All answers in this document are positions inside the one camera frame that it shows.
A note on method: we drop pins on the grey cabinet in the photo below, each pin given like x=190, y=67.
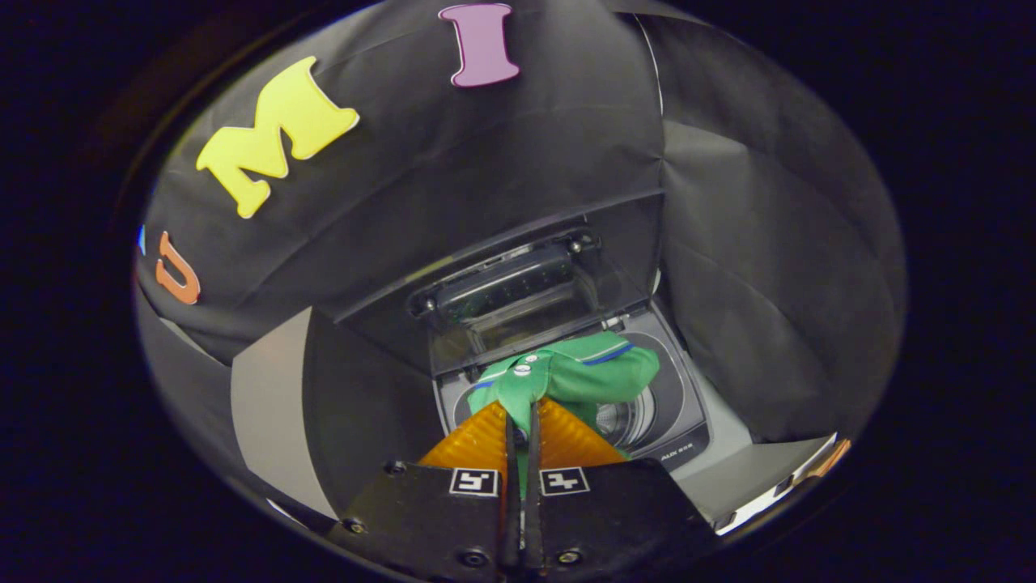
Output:
x=267, y=405

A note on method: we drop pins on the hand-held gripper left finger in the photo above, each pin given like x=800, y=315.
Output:
x=429, y=518

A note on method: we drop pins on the dark washing machine lid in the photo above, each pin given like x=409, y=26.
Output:
x=502, y=287

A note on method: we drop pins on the black backdrop cloth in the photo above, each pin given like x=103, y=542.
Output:
x=453, y=154

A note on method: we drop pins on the orange and white object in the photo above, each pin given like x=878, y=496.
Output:
x=834, y=457

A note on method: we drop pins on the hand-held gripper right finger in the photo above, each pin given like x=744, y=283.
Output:
x=623, y=518

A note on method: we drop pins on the grey washing machine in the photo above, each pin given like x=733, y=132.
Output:
x=680, y=405

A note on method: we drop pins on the green polo shirt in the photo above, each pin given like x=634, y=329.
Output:
x=583, y=376

